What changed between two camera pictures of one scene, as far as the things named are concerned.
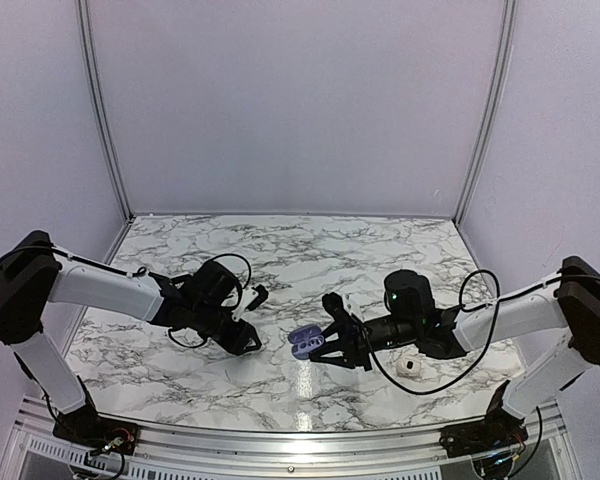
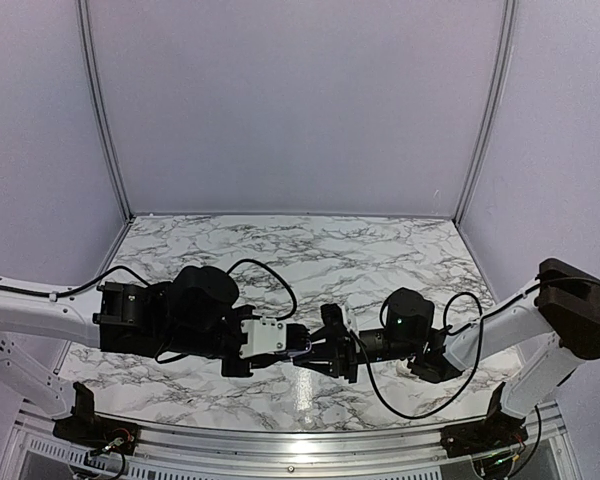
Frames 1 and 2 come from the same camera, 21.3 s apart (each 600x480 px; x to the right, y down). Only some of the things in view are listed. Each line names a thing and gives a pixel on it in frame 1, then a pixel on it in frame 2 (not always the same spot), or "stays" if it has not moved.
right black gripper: x=352 y=355 -> x=339 y=366
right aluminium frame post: x=509 y=15 stays
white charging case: x=409 y=367 stays
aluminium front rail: x=40 y=451 stays
